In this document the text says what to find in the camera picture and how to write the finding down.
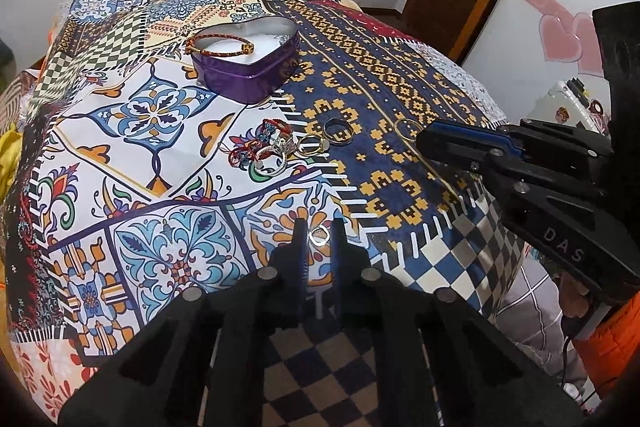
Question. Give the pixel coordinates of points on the person's right forearm orange sleeve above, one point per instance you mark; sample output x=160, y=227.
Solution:
x=612, y=347

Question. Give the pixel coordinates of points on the pink heart sticker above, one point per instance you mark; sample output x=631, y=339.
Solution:
x=565, y=37

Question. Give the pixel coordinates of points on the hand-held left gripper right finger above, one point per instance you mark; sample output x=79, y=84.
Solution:
x=338, y=257

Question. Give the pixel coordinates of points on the purple heart-shaped tin box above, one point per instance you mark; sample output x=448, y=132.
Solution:
x=250, y=67

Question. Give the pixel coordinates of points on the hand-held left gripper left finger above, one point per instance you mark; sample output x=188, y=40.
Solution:
x=300, y=257

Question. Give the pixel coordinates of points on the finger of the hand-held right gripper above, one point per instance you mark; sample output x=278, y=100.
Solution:
x=450, y=149
x=470, y=131

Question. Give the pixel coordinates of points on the grey checked bedsheet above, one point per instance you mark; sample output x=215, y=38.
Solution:
x=535, y=317

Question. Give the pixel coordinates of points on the yellow cloth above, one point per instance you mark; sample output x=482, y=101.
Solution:
x=10, y=167

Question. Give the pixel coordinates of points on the colourful patterned tablecloth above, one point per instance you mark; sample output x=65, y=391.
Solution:
x=150, y=157

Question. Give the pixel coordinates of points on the white storage box with stickers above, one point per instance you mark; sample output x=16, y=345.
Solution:
x=560, y=107

